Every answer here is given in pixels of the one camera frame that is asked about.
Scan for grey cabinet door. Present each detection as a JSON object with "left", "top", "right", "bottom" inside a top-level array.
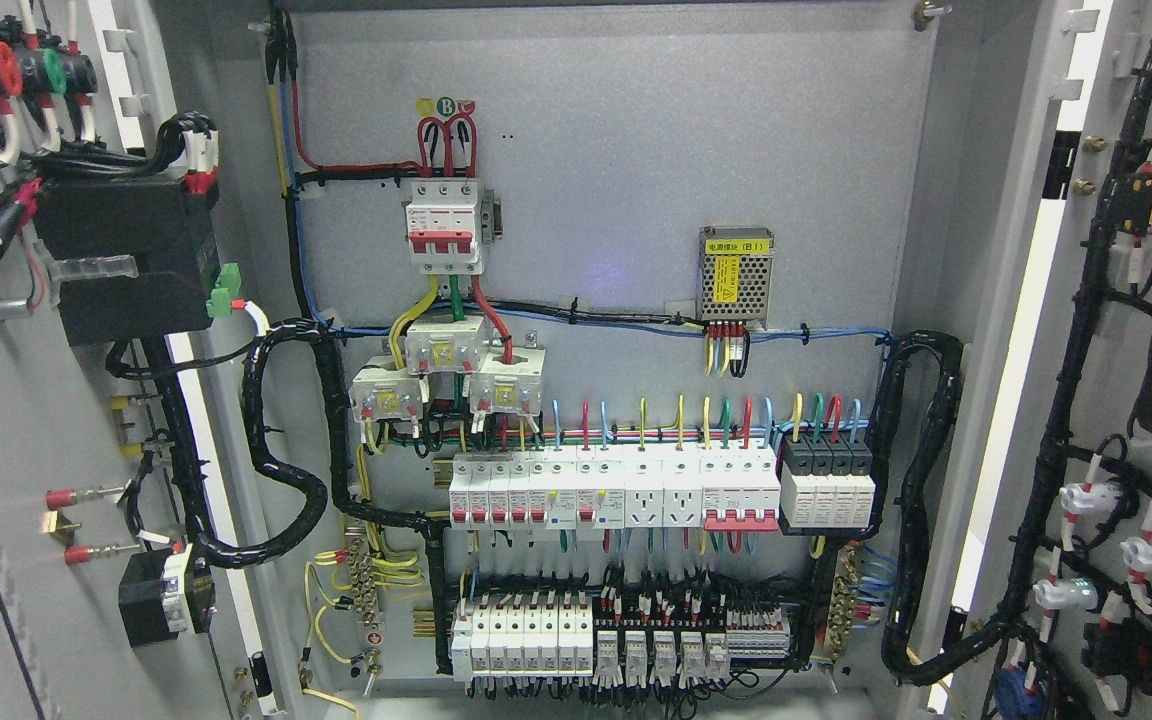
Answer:
[
  {"left": 935, "top": 0, "right": 1152, "bottom": 720},
  {"left": 0, "top": 1, "right": 296, "bottom": 719}
]

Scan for white current transformers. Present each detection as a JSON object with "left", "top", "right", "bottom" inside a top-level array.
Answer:
[{"left": 349, "top": 314, "right": 545, "bottom": 424}]

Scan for white socket breaker row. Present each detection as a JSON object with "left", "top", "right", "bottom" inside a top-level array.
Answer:
[{"left": 526, "top": 445, "right": 704, "bottom": 541}]

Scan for metal mesh power supply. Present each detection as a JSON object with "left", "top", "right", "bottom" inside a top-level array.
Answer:
[{"left": 696, "top": 225, "right": 774, "bottom": 323}]

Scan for main red white breaker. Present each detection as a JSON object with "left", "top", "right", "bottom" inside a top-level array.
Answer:
[{"left": 404, "top": 179, "right": 498, "bottom": 275}]

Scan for lower relay terminal row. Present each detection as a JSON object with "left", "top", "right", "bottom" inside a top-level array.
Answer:
[{"left": 449, "top": 568, "right": 794, "bottom": 700}]

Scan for black surge protector module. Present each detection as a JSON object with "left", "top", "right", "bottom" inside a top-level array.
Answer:
[{"left": 778, "top": 437, "right": 876, "bottom": 537}]

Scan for black digital power meter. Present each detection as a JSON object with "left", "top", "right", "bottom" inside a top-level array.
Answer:
[{"left": 35, "top": 174, "right": 241, "bottom": 346}]

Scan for red handled circuit breaker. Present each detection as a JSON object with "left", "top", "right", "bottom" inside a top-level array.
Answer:
[{"left": 700, "top": 448, "right": 781, "bottom": 533}]

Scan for black wire loom left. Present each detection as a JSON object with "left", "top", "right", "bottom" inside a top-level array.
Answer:
[{"left": 106, "top": 318, "right": 452, "bottom": 676}]

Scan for black wire loom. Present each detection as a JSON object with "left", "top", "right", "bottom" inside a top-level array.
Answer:
[
  {"left": 876, "top": 329, "right": 967, "bottom": 688},
  {"left": 106, "top": 318, "right": 452, "bottom": 676}
]

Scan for black wire loom right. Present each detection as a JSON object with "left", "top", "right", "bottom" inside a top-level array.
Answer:
[{"left": 876, "top": 329, "right": 967, "bottom": 688}]

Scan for white rotary selector switch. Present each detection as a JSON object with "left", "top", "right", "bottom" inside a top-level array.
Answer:
[{"left": 118, "top": 544, "right": 217, "bottom": 647}]

